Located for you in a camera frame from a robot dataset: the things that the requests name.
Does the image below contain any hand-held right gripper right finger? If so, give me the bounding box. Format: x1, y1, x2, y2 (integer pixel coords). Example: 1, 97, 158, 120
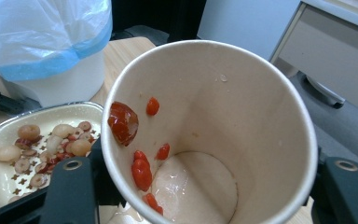
310, 147, 358, 224

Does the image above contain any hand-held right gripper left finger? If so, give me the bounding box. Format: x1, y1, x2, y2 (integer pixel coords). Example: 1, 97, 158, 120
40, 138, 124, 224

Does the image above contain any pile of dried fruit pieces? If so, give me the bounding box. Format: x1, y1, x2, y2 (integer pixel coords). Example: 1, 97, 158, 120
0, 120, 98, 195

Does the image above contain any red goji berry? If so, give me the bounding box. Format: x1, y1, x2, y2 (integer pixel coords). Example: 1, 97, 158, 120
143, 192, 164, 217
145, 96, 160, 117
131, 149, 153, 192
156, 143, 171, 161

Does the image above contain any red date piece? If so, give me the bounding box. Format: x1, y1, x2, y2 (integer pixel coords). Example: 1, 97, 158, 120
107, 101, 140, 147

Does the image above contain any brown paper cup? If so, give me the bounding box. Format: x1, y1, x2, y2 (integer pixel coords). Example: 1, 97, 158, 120
101, 39, 319, 224

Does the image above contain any grey chair base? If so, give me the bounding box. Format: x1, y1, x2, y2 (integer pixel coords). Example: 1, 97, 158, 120
304, 74, 346, 109

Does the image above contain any white cabinet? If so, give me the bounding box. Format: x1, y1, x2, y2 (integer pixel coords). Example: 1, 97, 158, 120
197, 0, 302, 62

